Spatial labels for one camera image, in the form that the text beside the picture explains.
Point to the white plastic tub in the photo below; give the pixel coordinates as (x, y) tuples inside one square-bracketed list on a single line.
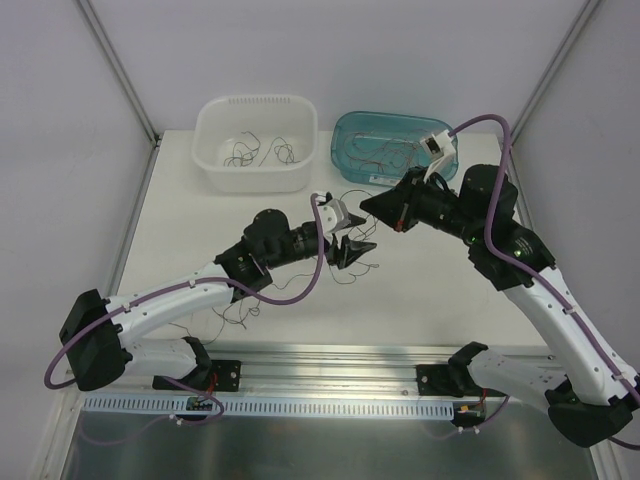
[(256, 144)]

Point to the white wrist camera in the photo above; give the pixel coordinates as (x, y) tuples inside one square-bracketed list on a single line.
[(333, 213), (440, 148)]

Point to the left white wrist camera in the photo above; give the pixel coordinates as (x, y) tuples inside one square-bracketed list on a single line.
[(333, 213)]

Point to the left aluminium frame post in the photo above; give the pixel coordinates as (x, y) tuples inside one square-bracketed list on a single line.
[(100, 35)]

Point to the aluminium mounting rail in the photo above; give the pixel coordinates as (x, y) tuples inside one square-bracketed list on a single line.
[(284, 369)]

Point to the aluminium frame post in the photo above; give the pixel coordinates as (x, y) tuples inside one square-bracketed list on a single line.
[(585, 15), (100, 35)]

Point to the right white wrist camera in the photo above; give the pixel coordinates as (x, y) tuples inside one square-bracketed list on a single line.
[(440, 148)]

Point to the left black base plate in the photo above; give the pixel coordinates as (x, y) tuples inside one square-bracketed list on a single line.
[(222, 375)]

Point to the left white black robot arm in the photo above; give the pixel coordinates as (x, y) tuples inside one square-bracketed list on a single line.
[(105, 339)]

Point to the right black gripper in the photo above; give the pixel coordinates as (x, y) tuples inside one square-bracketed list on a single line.
[(407, 206)]

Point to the teal transparent plastic bin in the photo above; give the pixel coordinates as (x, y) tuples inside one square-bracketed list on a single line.
[(368, 143)]

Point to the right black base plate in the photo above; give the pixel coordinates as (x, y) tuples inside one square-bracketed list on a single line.
[(449, 380)]

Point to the right aluminium frame post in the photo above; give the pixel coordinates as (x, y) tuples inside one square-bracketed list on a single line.
[(585, 15)]

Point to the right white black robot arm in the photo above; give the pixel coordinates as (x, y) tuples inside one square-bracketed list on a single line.
[(596, 393)]

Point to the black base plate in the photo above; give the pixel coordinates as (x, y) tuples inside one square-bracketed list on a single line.
[(222, 375), (449, 380)]

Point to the white slotted cable duct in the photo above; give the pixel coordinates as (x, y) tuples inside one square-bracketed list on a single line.
[(271, 407)]

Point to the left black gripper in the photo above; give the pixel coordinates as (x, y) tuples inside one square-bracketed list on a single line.
[(337, 242)]

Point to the label sticker on bin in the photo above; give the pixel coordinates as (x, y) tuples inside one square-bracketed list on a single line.
[(383, 181)]

